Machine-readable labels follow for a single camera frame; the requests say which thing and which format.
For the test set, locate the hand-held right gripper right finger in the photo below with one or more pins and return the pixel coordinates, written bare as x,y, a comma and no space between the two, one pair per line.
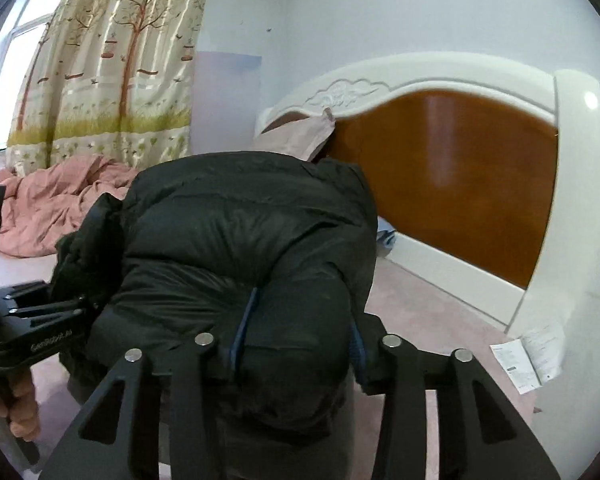
360,355

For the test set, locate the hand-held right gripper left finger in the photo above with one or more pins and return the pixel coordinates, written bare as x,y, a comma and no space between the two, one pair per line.
241,332

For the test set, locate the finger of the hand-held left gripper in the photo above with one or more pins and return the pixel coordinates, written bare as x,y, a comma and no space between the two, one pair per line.
45,310
25,292

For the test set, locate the black puffer jacket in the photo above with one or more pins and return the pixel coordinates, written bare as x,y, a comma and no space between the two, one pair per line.
230,225

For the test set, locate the person's left hand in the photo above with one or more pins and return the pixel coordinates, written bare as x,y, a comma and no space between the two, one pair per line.
22,405

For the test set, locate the pink bed sheet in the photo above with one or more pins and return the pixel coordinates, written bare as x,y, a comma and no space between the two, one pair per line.
430,320

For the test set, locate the pink duvet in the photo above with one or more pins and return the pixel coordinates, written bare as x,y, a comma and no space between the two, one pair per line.
45,200

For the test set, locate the white paper sheet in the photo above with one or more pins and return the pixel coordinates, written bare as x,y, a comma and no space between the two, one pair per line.
512,365

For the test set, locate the pink pillow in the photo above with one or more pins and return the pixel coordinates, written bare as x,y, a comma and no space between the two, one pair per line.
295,137

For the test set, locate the white and wooden headboard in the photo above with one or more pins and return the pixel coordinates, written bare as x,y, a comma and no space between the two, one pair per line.
455,170

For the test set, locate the white framed window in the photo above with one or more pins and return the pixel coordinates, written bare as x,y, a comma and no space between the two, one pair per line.
10,75

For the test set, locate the tree print curtain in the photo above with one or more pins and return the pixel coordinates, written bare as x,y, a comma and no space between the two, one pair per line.
120,60

